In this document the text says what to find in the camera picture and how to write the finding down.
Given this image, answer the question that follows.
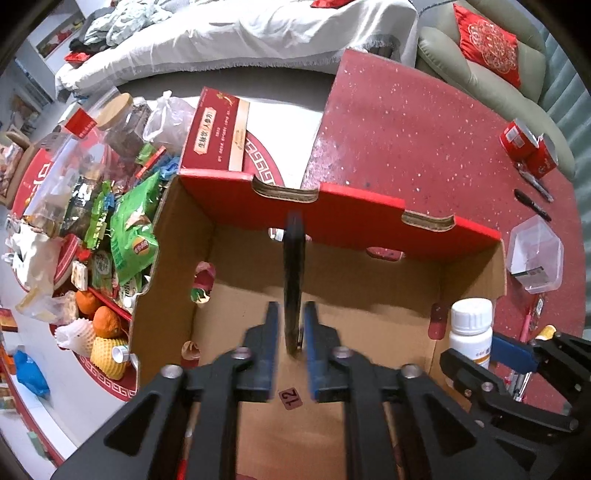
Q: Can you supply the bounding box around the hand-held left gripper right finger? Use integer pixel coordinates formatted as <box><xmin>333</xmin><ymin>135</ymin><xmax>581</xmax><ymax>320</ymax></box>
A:
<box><xmin>302</xmin><ymin>301</ymin><xmax>532</xmax><ymax>480</ymax></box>

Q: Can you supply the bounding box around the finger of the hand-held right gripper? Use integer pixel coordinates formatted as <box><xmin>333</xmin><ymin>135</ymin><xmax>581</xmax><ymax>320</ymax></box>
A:
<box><xmin>438</xmin><ymin>348</ymin><xmax>579</xmax><ymax>433</ymax></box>
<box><xmin>491</xmin><ymin>330</ymin><xmax>591</xmax><ymax>403</ymax></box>

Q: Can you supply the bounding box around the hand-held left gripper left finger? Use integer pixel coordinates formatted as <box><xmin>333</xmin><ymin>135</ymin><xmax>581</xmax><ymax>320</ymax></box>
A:
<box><xmin>51</xmin><ymin>302</ymin><xmax>281</xmax><ymax>480</ymax></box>

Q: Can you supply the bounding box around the clear gel pen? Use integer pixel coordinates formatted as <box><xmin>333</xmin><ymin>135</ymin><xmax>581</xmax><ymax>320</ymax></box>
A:
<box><xmin>521</xmin><ymin>295</ymin><xmax>546</xmax><ymax>352</ymax></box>

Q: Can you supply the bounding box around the white pill bottle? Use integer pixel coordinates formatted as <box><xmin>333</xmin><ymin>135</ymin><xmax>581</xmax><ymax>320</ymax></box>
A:
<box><xmin>449</xmin><ymin>299</ymin><xmax>494</xmax><ymax>371</ymax></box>

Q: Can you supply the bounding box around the black plate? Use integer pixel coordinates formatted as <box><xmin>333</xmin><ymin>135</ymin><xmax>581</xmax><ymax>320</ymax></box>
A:
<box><xmin>283</xmin><ymin>211</ymin><xmax>305</xmax><ymax>356</ymax></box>

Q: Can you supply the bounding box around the red cardboard box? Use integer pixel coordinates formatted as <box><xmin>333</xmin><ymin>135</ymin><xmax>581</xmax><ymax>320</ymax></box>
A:
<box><xmin>127</xmin><ymin>168</ymin><xmax>508</xmax><ymax>480</ymax></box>

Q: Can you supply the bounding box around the small red sticker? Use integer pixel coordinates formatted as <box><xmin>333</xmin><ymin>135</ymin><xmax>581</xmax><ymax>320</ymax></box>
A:
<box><xmin>278</xmin><ymin>387</ymin><xmax>304</xmax><ymax>409</ymax></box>

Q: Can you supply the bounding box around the small white printed box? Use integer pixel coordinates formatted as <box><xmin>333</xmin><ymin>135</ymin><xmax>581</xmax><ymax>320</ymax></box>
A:
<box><xmin>513</xmin><ymin>267</ymin><xmax>557</xmax><ymax>289</ymax></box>

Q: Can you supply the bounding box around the clear plastic container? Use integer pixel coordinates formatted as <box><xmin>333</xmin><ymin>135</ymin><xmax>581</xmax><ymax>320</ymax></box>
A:
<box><xmin>506</xmin><ymin>216</ymin><xmax>565</xmax><ymax>294</ymax></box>

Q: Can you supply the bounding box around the black marker pen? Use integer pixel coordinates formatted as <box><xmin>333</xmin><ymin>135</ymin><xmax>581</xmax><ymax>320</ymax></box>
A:
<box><xmin>514</xmin><ymin>188</ymin><xmax>552</xmax><ymax>223</ymax></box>

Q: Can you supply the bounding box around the fruit in yellow foam net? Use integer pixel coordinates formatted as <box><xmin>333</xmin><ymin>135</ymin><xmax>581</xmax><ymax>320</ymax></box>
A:
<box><xmin>90</xmin><ymin>337</ymin><xmax>133</xmax><ymax>380</ymax></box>

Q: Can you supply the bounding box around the orange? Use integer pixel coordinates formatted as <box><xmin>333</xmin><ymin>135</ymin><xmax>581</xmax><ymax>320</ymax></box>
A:
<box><xmin>76</xmin><ymin>290</ymin><xmax>100</xmax><ymax>317</ymax></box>
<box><xmin>92</xmin><ymin>307</ymin><xmax>123</xmax><ymax>340</ymax></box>

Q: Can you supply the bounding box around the black pen with silver clip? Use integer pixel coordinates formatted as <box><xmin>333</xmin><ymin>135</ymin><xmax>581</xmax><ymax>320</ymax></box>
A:
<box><xmin>517</xmin><ymin>164</ymin><xmax>554</xmax><ymax>203</ymax></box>

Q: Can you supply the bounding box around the green chip bag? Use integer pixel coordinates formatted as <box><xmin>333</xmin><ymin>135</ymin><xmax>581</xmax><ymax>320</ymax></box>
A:
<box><xmin>110</xmin><ymin>172</ymin><xmax>160</xmax><ymax>288</ymax></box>

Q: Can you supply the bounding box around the fruit in white foam net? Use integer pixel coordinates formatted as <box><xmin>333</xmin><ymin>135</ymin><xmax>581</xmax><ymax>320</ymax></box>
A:
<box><xmin>55</xmin><ymin>318</ymin><xmax>96</xmax><ymax>357</ymax></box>

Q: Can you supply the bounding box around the tall red printed carton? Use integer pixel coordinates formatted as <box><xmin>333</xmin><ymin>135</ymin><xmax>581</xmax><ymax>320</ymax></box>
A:
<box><xmin>178</xmin><ymin>87</ymin><xmax>252</xmax><ymax>174</ymax></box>

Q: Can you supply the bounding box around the pile of snack packets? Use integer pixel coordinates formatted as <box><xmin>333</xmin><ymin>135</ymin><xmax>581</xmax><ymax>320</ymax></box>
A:
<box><xmin>55</xmin><ymin>143</ymin><xmax>182</xmax><ymax>301</ymax></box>

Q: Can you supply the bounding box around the blue packet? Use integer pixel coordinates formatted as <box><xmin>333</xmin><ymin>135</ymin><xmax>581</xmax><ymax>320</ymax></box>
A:
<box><xmin>14</xmin><ymin>349</ymin><xmax>51</xmax><ymax>399</ymax></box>

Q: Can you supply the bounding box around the crumpled white plastic bag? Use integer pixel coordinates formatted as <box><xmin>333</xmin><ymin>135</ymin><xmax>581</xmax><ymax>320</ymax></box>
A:
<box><xmin>4</xmin><ymin>230</ymin><xmax>66</xmax><ymax>320</ymax></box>

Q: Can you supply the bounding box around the clear plastic bag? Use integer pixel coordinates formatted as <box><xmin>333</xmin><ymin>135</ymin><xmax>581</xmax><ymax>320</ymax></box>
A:
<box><xmin>143</xmin><ymin>91</ymin><xmax>197</xmax><ymax>154</ymax></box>

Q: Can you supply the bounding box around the glass jar with wooden lid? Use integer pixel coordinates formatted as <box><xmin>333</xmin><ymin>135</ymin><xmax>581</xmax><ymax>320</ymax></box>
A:
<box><xmin>95</xmin><ymin>92</ymin><xmax>154</xmax><ymax>154</ymax></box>

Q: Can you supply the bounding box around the red paper tag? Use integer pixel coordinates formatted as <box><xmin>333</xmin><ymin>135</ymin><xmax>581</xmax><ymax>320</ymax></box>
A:
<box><xmin>65</xmin><ymin>110</ymin><xmax>98</xmax><ymax>140</ymax></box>

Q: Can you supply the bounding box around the grey-green armchair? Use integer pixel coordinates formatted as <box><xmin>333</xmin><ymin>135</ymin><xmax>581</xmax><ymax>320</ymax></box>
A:
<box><xmin>416</xmin><ymin>0</ymin><xmax>578</xmax><ymax>182</ymax></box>

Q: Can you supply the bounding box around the red embroidered cushion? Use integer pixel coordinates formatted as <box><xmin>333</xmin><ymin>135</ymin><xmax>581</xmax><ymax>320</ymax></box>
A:
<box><xmin>452</xmin><ymin>2</ymin><xmax>522</xmax><ymax>89</ymax></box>

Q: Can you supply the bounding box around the white blanket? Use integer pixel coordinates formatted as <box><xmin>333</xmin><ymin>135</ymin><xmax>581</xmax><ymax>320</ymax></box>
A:
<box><xmin>55</xmin><ymin>0</ymin><xmax>419</xmax><ymax>101</ymax></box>

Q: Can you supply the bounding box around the pile of clothes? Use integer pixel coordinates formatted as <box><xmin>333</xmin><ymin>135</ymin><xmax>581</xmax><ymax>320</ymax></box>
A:
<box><xmin>69</xmin><ymin>0</ymin><xmax>180</xmax><ymax>52</ymax></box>

